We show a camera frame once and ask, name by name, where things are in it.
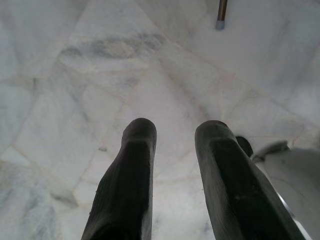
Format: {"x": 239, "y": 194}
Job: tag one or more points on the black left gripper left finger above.
{"x": 125, "y": 185}

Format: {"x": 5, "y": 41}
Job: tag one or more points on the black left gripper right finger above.
{"x": 232, "y": 180}

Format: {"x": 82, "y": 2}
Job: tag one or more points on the brown chair leg grey cap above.
{"x": 220, "y": 13}

